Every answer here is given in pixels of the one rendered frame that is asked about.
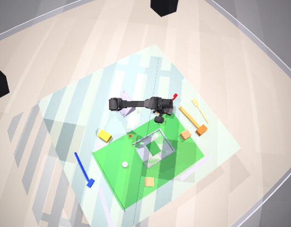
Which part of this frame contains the blue putter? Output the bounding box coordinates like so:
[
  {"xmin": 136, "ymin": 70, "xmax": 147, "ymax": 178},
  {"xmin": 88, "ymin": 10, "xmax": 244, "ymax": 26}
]
[{"xmin": 74, "ymin": 152, "xmax": 95, "ymax": 188}]

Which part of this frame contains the orange mallet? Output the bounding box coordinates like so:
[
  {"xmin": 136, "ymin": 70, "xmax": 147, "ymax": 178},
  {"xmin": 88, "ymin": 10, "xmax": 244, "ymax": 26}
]
[{"xmin": 179, "ymin": 106, "xmax": 207, "ymax": 136}]

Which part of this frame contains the orange cube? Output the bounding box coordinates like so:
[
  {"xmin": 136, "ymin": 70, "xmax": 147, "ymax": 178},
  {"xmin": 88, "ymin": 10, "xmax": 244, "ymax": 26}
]
[
  {"xmin": 180, "ymin": 129, "xmax": 191, "ymax": 141},
  {"xmin": 145, "ymin": 177, "xmax": 154, "ymax": 186}
]

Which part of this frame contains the white golf ball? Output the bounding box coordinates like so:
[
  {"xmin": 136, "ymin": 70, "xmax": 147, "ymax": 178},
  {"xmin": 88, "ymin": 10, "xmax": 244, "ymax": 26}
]
[{"xmin": 122, "ymin": 161, "xmax": 128, "ymax": 168}]

